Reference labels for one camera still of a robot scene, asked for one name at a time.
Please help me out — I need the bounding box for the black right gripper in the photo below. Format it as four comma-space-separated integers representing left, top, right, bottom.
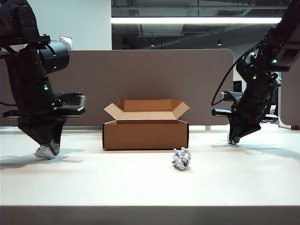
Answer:
211, 78, 282, 143

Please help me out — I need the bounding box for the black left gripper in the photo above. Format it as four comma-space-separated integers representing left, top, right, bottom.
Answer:
2, 98, 86, 156

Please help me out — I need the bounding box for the paper ball dark print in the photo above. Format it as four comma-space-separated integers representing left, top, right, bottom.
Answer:
227, 136, 241, 146

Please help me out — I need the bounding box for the paper ball blue print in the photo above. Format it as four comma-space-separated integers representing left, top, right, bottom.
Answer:
172, 147, 192, 172
34, 143, 58, 160

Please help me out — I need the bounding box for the open brown cardboard box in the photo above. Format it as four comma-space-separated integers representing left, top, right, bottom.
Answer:
102, 98, 190, 151

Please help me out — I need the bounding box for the narrow grey desk divider panel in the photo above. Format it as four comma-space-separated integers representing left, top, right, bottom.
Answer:
279, 70, 300, 129

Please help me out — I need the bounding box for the wide grey desk divider panel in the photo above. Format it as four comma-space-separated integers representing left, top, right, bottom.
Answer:
0, 48, 234, 128

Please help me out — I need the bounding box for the long white ceiling light strip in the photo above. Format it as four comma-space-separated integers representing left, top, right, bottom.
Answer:
111, 17, 283, 24

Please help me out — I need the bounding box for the grey foreground ledge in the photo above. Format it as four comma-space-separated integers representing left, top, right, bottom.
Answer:
0, 205, 300, 225

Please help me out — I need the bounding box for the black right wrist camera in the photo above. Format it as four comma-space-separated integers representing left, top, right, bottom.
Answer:
220, 90, 245, 104

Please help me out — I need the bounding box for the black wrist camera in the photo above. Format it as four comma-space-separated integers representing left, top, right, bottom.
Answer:
52, 92, 86, 108
220, 90, 245, 104

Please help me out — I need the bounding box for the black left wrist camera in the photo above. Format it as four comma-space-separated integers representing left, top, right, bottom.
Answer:
52, 92, 86, 108

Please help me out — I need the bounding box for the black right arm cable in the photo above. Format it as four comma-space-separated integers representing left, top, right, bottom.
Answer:
210, 43, 261, 106

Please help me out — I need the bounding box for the metal wall switch plate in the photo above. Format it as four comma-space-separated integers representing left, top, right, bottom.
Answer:
59, 35, 73, 50

